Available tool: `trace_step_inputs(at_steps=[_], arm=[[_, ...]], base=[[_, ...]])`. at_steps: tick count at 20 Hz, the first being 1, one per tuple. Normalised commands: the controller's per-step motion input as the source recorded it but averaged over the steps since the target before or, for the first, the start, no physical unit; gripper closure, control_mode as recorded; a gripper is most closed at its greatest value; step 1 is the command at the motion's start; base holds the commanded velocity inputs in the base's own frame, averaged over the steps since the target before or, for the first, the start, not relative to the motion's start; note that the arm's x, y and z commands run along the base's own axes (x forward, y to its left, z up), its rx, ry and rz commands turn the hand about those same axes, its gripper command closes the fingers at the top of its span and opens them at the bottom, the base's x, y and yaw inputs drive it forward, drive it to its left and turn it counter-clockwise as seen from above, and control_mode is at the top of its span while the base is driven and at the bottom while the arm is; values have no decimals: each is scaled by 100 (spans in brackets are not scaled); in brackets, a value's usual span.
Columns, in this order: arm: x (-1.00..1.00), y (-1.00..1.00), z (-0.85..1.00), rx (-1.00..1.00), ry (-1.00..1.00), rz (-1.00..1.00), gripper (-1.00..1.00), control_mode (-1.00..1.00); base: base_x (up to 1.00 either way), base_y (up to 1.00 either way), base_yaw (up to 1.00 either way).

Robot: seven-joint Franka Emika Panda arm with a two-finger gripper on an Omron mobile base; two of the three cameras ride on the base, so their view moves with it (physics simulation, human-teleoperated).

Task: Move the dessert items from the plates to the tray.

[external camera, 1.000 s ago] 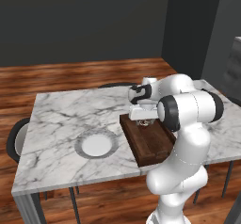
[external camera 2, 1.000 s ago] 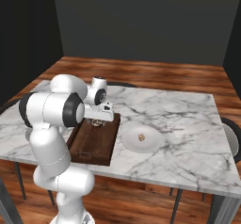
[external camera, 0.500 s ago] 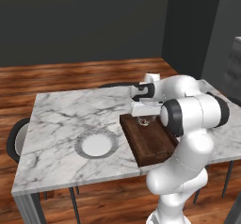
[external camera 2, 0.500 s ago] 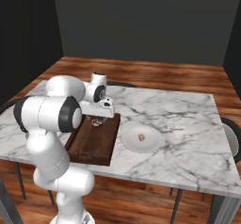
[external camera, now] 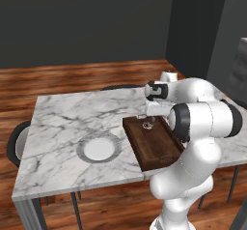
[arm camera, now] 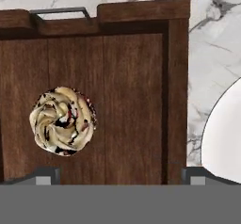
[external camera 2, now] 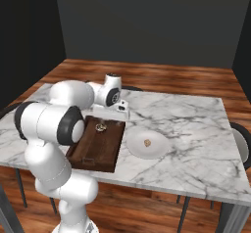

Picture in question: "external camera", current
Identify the thin black table leg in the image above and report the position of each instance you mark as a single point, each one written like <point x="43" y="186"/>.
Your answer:
<point x="233" y="184"/>
<point x="76" y="209"/>
<point x="201" y="202"/>

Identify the brown wooden tray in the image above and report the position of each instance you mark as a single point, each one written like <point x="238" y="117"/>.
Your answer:
<point x="154" y="145"/>

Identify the thick grey table leg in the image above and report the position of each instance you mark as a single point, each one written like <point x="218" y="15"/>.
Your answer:
<point x="30" y="214"/>

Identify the small frosted donut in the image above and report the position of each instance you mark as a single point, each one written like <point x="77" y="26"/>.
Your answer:
<point x="147" y="125"/>

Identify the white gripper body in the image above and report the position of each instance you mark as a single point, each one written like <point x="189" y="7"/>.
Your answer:
<point x="157" y="109"/>

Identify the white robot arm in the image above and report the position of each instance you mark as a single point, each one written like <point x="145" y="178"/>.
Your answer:
<point x="196" y="118"/>

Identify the white plate with grey rim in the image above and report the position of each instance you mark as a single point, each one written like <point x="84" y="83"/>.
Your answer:
<point x="98" y="149"/>

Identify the black chair with white seat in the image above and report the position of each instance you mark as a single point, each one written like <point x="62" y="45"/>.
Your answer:
<point x="16" y="143"/>

